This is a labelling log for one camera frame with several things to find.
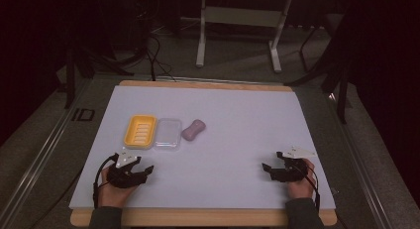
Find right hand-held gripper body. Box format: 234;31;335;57
275;146;317;183

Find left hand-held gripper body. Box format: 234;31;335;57
106;149;149;189

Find person's left hand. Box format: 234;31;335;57
98;165;140;209

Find person's right hand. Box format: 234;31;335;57
286;158;317;200

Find yellow soap dish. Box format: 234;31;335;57
123;114;158;150

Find white table mat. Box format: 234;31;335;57
68;84;337;211

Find clear plastic lid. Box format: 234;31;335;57
154;117;183;152

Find purple soap bar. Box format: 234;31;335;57
180;118;207;142

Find black metal stand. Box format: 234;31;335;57
62;40;136;110
284;10;355;125

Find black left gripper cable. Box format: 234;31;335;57
92;154;119;209

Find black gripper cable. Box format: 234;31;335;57
290;162;322;213
92;154;119;209

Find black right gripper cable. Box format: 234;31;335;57
290;162;322;213

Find metal floor rail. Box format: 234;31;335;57
0;79;92;229
325;89;395;229

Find black floor cables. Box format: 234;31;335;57
132;0;177;83

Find white metal table frame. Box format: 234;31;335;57
195;0;294;74

